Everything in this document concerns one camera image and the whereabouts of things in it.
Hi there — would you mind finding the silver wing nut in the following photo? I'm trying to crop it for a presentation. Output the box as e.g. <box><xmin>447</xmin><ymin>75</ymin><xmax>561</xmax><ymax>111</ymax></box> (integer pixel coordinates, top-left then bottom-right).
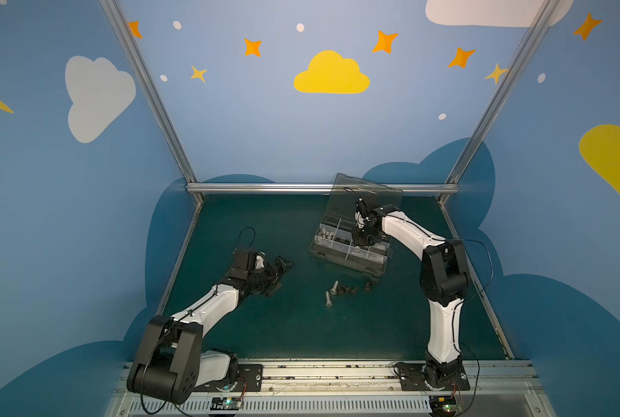
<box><xmin>319</xmin><ymin>227</ymin><xmax>335</xmax><ymax>241</ymax></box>

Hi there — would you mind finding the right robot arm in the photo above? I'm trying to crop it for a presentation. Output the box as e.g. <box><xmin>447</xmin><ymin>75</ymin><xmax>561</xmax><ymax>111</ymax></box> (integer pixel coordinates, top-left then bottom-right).
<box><xmin>352</xmin><ymin>197</ymin><xmax>470</xmax><ymax>390</ymax></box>

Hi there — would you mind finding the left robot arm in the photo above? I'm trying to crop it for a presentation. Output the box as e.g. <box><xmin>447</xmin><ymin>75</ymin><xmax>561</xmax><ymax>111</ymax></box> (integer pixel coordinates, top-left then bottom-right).
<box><xmin>127</xmin><ymin>250</ymin><xmax>294</xmax><ymax>406</ymax></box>

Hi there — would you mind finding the clear plastic organizer box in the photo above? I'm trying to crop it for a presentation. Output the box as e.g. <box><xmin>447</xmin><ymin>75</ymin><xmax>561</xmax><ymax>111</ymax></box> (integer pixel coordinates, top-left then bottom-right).
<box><xmin>309</xmin><ymin>173</ymin><xmax>403</xmax><ymax>277</ymax></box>

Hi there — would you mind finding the left circuit board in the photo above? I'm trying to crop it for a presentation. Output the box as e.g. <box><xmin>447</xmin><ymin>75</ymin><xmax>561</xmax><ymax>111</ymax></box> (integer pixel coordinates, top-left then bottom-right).
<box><xmin>209</xmin><ymin>397</ymin><xmax>243</xmax><ymax>412</ymax></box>

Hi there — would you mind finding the circuit board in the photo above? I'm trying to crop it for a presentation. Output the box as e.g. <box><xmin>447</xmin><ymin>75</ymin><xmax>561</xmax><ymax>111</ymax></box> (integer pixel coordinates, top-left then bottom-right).
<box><xmin>209</xmin><ymin>397</ymin><xmax>243</xmax><ymax>412</ymax></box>
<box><xmin>429</xmin><ymin>396</ymin><xmax>462</xmax><ymax>417</ymax></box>

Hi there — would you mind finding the right circuit board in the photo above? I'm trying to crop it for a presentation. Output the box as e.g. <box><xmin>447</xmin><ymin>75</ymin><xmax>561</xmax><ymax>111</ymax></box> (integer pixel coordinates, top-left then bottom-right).
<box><xmin>429</xmin><ymin>396</ymin><xmax>462</xmax><ymax>417</ymax></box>

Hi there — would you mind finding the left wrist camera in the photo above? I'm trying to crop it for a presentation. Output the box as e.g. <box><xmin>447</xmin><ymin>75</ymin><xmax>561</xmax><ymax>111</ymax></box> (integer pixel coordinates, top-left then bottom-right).
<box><xmin>228</xmin><ymin>248</ymin><xmax>266</xmax><ymax>281</ymax></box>

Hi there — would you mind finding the rear aluminium frame bar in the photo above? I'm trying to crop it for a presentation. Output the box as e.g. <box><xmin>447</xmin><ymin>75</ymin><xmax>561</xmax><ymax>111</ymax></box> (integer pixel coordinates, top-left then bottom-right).
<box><xmin>186</xmin><ymin>182</ymin><xmax>459</xmax><ymax>196</ymax></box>

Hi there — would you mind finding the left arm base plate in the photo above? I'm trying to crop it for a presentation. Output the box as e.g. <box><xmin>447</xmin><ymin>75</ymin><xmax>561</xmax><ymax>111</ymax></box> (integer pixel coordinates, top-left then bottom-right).
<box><xmin>194</xmin><ymin>363</ymin><xmax>264</xmax><ymax>393</ymax></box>

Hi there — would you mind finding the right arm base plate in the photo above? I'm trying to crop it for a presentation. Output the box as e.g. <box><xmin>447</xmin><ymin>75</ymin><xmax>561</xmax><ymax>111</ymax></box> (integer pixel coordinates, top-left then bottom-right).
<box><xmin>393</xmin><ymin>361</ymin><xmax>471</xmax><ymax>391</ymax></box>

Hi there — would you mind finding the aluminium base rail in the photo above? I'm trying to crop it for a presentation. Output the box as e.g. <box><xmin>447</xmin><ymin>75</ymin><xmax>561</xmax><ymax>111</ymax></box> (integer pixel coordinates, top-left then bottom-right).
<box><xmin>105</xmin><ymin>359</ymin><xmax>555</xmax><ymax>416</ymax></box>

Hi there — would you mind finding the right aluminium frame post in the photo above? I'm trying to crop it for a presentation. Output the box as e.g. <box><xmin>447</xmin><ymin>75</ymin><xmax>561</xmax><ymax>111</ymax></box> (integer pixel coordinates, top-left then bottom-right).
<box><xmin>438</xmin><ymin>0</ymin><xmax>561</xmax><ymax>207</ymax></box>

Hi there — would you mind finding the aluminium frame post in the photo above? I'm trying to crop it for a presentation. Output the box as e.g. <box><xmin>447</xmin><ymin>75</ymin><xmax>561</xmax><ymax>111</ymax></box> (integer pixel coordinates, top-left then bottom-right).
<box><xmin>438</xmin><ymin>0</ymin><xmax>561</xmax><ymax>207</ymax></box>
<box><xmin>100</xmin><ymin>0</ymin><xmax>203</xmax><ymax>205</ymax></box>

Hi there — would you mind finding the left aluminium frame post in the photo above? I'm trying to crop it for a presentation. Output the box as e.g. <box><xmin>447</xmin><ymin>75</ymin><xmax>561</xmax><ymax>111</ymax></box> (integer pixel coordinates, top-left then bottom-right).
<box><xmin>100</xmin><ymin>0</ymin><xmax>203</xmax><ymax>205</ymax></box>

